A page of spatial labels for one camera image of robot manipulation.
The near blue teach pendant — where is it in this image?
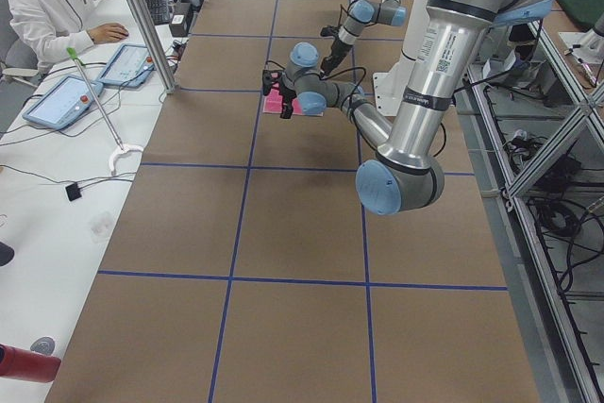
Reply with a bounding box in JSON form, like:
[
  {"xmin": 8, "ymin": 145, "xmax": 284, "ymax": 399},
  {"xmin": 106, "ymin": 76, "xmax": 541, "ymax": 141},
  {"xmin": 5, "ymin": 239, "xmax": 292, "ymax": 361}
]
[{"xmin": 22, "ymin": 76, "xmax": 92, "ymax": 130}]

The blue teach pendant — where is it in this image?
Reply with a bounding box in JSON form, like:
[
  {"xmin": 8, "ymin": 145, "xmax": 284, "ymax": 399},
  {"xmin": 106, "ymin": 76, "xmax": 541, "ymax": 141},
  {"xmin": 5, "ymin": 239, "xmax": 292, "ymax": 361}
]
[
  {"xmin": 22, "ymin": 76, "xmax": 92, "ymax": 130},
  {"xmin": 96, "ymin": 43, "xmax": 155, "ymax": 89}
]

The small black box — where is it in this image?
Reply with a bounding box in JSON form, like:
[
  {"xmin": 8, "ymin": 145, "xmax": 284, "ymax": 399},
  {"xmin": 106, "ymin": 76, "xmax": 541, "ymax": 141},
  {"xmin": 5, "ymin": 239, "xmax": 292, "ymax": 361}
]
[{"xmin": 65, "ymin": 182, "xmax": 82, "ymax": 202}]

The aluminium side frame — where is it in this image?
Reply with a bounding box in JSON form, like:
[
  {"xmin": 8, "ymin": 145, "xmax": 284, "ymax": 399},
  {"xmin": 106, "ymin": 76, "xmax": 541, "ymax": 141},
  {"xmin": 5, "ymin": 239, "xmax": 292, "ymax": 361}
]
[{"xmin": 458, "ymin": 11, "xmax": 603, "ymax": 402}]

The long reacher grabber stick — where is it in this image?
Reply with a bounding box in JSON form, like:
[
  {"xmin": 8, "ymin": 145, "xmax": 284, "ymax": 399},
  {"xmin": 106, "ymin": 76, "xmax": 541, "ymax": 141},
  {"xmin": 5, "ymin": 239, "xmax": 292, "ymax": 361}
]
[{"xmin": 66, "ymin": 47, "xmax": 143, "ymax": 176}]

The aluminium frame post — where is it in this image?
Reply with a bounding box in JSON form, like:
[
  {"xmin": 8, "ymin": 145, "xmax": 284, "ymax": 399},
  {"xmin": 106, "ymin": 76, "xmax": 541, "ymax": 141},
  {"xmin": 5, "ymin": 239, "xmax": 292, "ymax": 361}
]
[{"xmin": 126, "ymin": 0, "xmax": 176, "ymax": 94}]

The black keyboard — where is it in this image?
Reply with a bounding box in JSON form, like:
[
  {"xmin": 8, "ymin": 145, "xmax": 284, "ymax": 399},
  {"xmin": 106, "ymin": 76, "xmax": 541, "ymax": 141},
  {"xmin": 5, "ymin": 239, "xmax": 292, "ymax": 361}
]
[{"xmin": 144, "ymin": 0, "xmax": 172, "ymax": 25}]

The far blue teach pendant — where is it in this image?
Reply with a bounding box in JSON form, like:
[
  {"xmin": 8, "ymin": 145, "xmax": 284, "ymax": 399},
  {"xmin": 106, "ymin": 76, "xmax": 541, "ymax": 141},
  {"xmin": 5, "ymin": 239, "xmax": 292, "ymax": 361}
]
[{"xmin": 96, "ymin": 43, "xmax": 155, "ymax": 89}]

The pink grey-backed towel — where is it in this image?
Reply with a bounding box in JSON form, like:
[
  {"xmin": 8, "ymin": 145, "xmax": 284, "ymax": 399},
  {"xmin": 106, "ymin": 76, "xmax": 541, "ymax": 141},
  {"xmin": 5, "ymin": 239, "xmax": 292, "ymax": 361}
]
[{"xmin": 262, "ymin": 90, "xmax": 327, "ymax": 119}]

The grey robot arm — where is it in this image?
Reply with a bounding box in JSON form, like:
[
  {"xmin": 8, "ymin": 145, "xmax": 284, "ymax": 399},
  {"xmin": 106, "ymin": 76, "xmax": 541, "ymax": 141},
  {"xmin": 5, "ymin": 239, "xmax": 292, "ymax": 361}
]
[
  {"xmin": 320, "ymin": 0, "xmax": 407, "ymax": 76},
  {"xmin": 262, "ymin": 0, "xmax": 553, "ymax": 215}
]

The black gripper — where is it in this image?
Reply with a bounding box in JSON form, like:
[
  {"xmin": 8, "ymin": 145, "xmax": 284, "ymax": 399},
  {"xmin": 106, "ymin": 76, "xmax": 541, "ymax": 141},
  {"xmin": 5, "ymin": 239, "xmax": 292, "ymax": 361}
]
[
  {"xmin": 278, "ymin": 86, "xmax": 296, "ymax": 119},
  {"xmin": 320, "ymin": 47, "xmax": 347, "ymax": 76}
]

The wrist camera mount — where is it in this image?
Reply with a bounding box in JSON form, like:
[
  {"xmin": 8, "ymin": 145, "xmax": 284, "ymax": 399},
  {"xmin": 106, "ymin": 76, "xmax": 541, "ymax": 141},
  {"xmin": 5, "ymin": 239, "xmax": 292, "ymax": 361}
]
[
  {"xmin": 261, "ymin": 69, "xmax": 284, "ymax": 96},
  {"xmin": 320, "ymin": 25, "xmax": 340, "ymax": 38}
]

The person in white hoodie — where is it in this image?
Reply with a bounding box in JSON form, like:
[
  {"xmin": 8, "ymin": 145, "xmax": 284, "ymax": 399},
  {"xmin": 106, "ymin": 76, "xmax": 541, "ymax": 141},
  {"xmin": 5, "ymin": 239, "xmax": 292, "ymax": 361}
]
[{"xmin": 8, "ymin": 0, "xmax": 129, "ymax": 74}]

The red bottle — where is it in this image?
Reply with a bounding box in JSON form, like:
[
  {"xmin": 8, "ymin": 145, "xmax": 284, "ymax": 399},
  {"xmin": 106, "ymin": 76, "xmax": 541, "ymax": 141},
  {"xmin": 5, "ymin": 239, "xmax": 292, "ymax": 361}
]
[{"xmin": 0, "ymin": 344, "xmax": 61, "ymax": 383}]

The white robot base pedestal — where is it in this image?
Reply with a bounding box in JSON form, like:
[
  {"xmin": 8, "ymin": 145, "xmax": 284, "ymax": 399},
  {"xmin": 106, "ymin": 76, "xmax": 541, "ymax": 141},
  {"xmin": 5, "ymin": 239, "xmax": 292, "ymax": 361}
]
[{"xmin": 373, "ymin": 73, "xmax": 410, "ymax": 117}]

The left braided black cable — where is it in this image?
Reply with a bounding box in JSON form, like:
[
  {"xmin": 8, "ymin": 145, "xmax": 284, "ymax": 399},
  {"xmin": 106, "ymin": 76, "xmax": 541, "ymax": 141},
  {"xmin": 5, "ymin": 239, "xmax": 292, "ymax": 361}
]
[{"xmin": 263, "ymin": 60, "xmax": 447, "ymax": 159}]

